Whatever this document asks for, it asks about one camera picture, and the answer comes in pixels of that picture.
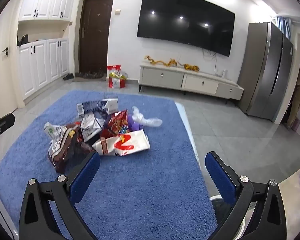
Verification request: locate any grey refrigerator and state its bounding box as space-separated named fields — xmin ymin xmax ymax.
xmin=237 ymin=21 xmax=294 ymax=124

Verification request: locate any brown doormat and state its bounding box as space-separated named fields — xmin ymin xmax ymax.
xmin=72 ymin=76 xmax=107 ymax=82

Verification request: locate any silver and white packet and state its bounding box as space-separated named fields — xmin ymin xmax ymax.
xmin=80 ymin=112 xmax=105 ymax=143

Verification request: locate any blue striped curtain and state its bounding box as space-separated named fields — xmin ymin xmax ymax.
xmin=276 ymin=16 xmax=293 ymax=39

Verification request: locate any black wall television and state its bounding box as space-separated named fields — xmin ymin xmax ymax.
xmin=137 ymin=0 xmax=235 ymax=57

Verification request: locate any white television cable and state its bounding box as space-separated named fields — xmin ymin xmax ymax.
xmin=202 ymin=47 xmax=218 ymax=77

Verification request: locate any white television cabinet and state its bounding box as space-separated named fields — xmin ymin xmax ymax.
xmin=138 ymin=62 xmax=245 ymax=104

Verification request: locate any red snack packet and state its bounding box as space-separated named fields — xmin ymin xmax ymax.
xmin=100 ymin=110 xmax=129 ymax=138

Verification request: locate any red gift bag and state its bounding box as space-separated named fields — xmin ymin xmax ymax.
xmin=107 ymin=64 xmax=129 ymax=89

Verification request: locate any white round container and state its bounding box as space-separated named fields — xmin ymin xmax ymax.
xmin=209 ymin=195 xmax=255 ymax=240

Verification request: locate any cream interior door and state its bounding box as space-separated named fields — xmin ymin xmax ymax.
xmin=0 ymin=17 xmax=18 ymax=120

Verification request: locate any blue and white carton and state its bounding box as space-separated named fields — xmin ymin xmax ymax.
xmin=77 ymin=99 xmax=119 ymax=115

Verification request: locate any blue fluffy rug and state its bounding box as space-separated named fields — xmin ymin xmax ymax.
xmin=0 ymin=90 xmax=218 ymax=240

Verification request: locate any white packet with red print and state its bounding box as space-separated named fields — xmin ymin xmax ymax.
xmin=92 ymin=129 xmax=150 ymax=157

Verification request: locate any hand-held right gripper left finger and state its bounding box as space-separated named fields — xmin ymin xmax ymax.
xmin=19 ymin=151 xmax=102 ymax=240

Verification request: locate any white packet with green print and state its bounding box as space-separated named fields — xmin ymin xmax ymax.
xmin=43 ymin=122 xmax=67 ymax=140

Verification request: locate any long golden dragon ornament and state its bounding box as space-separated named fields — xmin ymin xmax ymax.
xmin=144 ymin=56 xmax=183 ymax=67

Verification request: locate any white crumpled plastic wrap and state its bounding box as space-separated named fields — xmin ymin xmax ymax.
xmin=131 ymin=106 xmax=163 ymax=127

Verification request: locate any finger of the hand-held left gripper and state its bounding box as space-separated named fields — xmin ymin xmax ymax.
xmin=0 ymin=112 xmax=15 ymax=157

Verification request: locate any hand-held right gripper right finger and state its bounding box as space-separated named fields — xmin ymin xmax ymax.
xmin=205 ymin=151 xmax=287 ymax=240

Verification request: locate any black bag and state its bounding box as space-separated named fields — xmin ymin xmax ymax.
xmin=17 ymin=34 xmax=29 ymax=47

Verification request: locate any dark brown entrance door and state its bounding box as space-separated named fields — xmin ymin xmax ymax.
xmin=79 ymin=0 xmax=115 ymax=77

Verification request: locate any white wall cabinet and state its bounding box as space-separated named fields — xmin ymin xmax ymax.
xmin=18 ymin=0 xmax=78 ymax=22

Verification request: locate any purple wrapper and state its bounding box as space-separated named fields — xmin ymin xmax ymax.
xmin=131 ymin=115 xmax=144 ymax=132

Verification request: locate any brown snack packet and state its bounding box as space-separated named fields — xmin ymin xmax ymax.
xmin=48 ymin=124 xmax=97 ymax=173

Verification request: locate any white base cabinet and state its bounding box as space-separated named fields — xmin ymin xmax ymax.
xmin=16 ymin=37 xmax=70 ymax=104

